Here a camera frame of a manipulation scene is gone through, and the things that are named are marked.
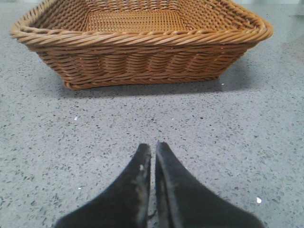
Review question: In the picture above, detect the brown wicker basket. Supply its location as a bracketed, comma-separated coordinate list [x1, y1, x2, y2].
[10, 0, 273, 90]

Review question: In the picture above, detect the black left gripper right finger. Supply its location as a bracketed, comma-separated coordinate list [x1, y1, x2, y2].
[155, 142, 264, 228]

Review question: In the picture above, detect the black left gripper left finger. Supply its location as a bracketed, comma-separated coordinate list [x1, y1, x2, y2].
[55, 143, 151, 228]

